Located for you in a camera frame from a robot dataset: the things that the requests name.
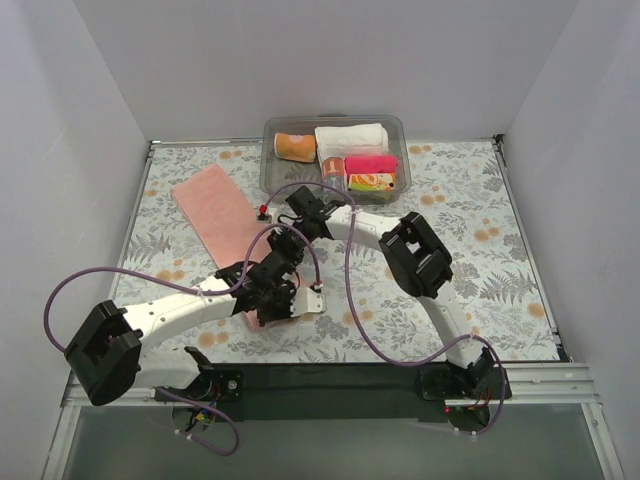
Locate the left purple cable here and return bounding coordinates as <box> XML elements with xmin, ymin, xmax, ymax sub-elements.
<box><xmin>43</xmin><ymin>225</ymin><xmax>324</xmax><ymax>457</ymax></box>

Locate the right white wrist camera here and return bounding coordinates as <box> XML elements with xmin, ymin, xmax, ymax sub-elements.
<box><xmin>256</xmin><ymin>204</ymin><xmax>275</xmax><ymax>224</ymax></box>

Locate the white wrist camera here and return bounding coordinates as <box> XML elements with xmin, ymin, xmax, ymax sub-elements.
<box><xmin>290</xmin><ymin>285</ymin><xmax>326</xmax><ymax>318</ymax></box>
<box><xmin>256</xmin><ymin>204</ymin><xmax>275</xmax><ymax>224</ymax></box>

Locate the floral table mat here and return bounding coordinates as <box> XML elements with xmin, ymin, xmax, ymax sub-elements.
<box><xmin>97</xmin><ymin>139</ymin><xmax>561</xmax><ymax>365</ymax></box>

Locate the rabbit print towel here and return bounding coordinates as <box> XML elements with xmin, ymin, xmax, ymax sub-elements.
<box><xmin>321</xmin><ymin>157</ymin><xmax>346</xmax><ymax>190</ymax></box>

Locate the orange print rolled towel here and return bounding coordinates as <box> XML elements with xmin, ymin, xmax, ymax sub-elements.
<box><xmin>348</xmin><ymin>173</ymin><xmax>396</xmax><ymax>192</ymax></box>

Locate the aluminium frame rail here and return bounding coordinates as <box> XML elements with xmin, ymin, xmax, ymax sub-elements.
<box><xmin>61</xmin><ymin>362</ymin><xmax>602</xmax><ymax>406</ymax></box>

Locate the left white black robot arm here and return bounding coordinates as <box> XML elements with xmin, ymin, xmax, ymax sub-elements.
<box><xmin>64</xmin><ymin>252</ymin><xmax>297</xmax><ymax>406</ymax></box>

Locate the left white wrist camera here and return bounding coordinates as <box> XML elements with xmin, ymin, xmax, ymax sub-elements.
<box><xmin>290</xmin><ymin>285</ymin><xmax>326</xmax><ymax>318</ymax></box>

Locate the clear plastic bin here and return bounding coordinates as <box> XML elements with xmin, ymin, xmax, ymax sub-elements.
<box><xmin>260</xmin><ymin>115</ymin><xmax>412</xmax><ymax>204</ymax></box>

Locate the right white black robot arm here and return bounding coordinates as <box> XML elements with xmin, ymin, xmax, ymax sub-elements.
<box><xmin>268</xmin><ymin>182</ymin><xmax>508</xmax><ymax>401</ymax></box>

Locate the white rolled towel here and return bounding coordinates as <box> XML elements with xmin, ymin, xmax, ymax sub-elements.
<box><xmin>314</xmin><ymin>123</ymin><xmax>389</xmax><ymax>160</ymax></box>

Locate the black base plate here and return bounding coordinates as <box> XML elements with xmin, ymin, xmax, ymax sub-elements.
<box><xmin>153</xmin><ymin>363</ymin><xmax>512</xmax><ymax>422</ymax></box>

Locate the hot pink rolled towel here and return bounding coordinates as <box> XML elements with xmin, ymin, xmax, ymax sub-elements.
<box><xmin>344</xmin><ymin>155</ymin><xmax>398</xmax><ymax>175</ymax></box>

